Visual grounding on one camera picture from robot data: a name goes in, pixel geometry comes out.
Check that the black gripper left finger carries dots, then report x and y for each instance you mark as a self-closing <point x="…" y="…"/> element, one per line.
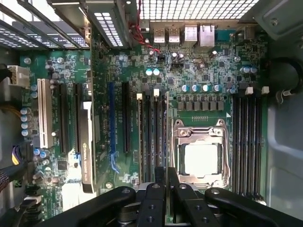
<point x="123" y="196"/>

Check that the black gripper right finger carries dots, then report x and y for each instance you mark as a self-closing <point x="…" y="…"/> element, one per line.
<point x="227" y="201"/>

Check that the black RAM slot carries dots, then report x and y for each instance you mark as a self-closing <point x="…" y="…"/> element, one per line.
<point x="162" y="127"/>
<point x="148" y="132"/>
<point x="139" y="132"/>
<point x="243" y="142"/>
<point x="156" y="127"/>
<point x="235" y="142"/>
<point x="258" y="142"/>
<point x="251" y="146"/>

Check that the silver CPU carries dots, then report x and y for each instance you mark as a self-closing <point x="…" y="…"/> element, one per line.
<point x="201" y="160"/>

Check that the black NVIDIA graphics card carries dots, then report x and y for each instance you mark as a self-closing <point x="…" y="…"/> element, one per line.
<point x="86" y="142"/>

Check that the black expansion slot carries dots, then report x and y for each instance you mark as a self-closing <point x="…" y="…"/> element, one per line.
<point x="126" y="118"/>
<point x="77" y="118"/>
<point x="63" y="118"/>

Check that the blue expansion slot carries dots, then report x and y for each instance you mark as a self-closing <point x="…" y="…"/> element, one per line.
<point x="112" y="118"/>

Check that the metal CPU socket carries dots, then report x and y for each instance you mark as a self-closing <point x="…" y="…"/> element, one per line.
<point x="180" y="134"/>

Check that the grey metal PC case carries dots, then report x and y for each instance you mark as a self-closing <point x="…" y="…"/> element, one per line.
<point x="284" y="142"/>

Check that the white expansion slot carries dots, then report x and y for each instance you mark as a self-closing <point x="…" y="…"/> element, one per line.
<point x="43" y="113"/>

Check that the green motherboard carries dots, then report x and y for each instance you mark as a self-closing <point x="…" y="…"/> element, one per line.
<point x="142" y="66"/>

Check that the white power connector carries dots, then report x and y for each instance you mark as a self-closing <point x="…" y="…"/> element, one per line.
<point x="20" y="75"/>

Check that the silver USB port stack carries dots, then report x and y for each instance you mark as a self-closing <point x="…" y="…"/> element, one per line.
<point x="159" y="35"/>
<point x="174" y="35"/>
<point x="190" y="35"/>

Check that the silver ethernet port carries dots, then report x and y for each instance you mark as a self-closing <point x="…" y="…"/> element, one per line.
<point x="207" y="35"/>

